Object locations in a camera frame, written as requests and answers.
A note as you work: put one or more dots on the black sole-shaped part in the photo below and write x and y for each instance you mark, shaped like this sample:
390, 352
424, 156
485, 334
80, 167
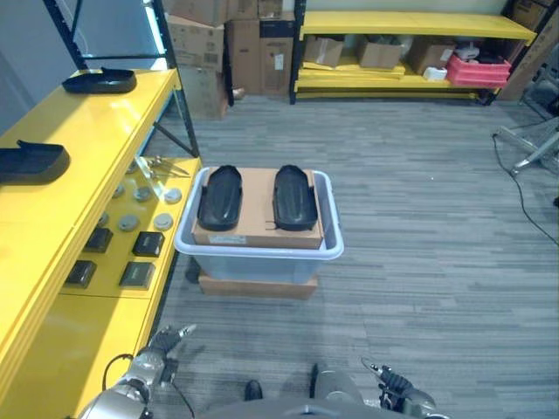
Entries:
32, 162
100, 82
294, 198
220, 197

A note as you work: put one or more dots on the robot left five-finger hand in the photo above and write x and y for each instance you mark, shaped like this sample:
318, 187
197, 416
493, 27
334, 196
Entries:
165, 339

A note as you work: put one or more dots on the translucent grey plastic box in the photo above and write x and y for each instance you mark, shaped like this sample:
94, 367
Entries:
257, 262

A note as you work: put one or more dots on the yellow storage shelf unit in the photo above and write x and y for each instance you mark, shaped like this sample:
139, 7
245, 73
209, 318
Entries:
65, 209

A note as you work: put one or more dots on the black steel shelf frame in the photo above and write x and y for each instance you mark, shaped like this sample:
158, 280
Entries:
170, 52

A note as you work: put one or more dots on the open brown cardboard box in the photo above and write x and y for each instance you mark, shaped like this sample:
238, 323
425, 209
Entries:
430, 54
379, 53
324, 49

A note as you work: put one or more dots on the robot right five-finger hand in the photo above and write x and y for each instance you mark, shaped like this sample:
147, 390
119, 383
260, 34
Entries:
395, 380

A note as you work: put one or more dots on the robot left silver arm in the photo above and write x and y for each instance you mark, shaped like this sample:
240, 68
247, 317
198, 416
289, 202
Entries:
131, 384

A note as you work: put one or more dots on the long yellow shelf rack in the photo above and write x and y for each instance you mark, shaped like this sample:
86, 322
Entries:
415, 26

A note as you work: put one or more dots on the leaning brown cardboard sheet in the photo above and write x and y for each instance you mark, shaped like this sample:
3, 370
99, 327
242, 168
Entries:
530, 57

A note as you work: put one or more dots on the red plastic crate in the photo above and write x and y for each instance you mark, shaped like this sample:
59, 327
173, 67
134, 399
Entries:
478, 70

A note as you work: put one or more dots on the clear plastic wrapped tool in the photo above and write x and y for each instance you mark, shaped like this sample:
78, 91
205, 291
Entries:
153, 172

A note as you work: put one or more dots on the small black square box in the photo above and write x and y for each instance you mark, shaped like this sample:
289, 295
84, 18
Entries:
137, 274
98, 240
80, 274
148, 243

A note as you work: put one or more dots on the stacked cardboard carton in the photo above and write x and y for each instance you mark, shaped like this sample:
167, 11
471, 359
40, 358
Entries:
196, 9

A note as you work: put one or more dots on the white small box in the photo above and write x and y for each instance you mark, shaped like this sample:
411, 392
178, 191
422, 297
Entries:
435, 73

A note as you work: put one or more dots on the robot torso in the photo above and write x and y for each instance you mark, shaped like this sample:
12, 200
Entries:
288, 411

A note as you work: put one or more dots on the robot right silver arm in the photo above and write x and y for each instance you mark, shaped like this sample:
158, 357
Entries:
421, 403

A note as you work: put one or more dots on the robot silver leg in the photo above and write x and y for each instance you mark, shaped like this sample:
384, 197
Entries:
336, 384

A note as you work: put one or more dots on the brown cardboard base box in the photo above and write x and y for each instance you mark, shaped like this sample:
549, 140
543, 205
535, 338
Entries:
257, 289

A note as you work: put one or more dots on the grey round disc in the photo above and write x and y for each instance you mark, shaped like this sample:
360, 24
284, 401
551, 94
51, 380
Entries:
173, 195
142, 193
164, 221
129, 222
118, 190
103, 218

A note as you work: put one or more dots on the flat brown cardboard box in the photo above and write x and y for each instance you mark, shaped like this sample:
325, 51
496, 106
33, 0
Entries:
257, 209

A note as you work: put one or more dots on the tall brown cardboard carton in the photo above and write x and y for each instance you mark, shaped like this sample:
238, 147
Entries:
260, 57

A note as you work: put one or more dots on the grey metal stand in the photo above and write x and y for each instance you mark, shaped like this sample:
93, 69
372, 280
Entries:
535, 144

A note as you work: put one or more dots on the robot dark foot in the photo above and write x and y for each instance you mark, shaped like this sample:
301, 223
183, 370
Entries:
253, 389

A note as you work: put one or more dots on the large printed cardboard carton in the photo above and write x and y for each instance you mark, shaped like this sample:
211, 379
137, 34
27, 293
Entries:
196, 65

